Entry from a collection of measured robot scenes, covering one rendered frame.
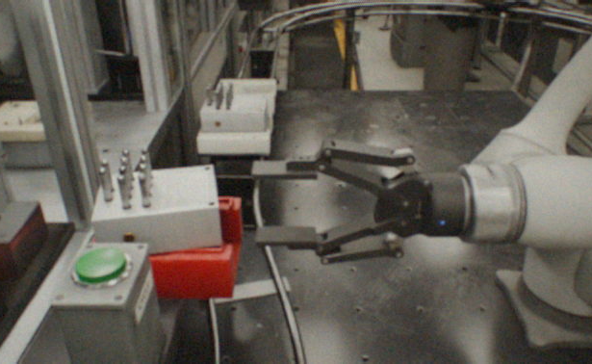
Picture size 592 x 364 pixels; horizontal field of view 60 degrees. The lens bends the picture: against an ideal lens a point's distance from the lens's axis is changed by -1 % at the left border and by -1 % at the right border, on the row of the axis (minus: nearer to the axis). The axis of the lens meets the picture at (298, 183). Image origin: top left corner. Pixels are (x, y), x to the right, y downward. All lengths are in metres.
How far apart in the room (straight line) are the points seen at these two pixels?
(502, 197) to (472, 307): 0.41
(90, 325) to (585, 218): 0.49
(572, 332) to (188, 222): 0.63
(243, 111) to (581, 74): 0.59
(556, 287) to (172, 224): 0.59
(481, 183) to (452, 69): 3.31
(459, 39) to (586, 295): 3.07
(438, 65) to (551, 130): 3.12
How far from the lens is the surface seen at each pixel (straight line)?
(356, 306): 0.91
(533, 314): 0.94
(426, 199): 0.58
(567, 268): 0.86
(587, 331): 0.94
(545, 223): 0.60
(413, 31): 4.53
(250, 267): 0.99
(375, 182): 0.56
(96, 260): 0.45
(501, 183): 0.58
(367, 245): 0.62
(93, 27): 1.21
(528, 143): 0.74
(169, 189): 0.57
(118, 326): 0.44
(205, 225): 0.54
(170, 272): 0.57
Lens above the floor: 1.30
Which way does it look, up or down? 29 degrees down
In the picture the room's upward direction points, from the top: straight up
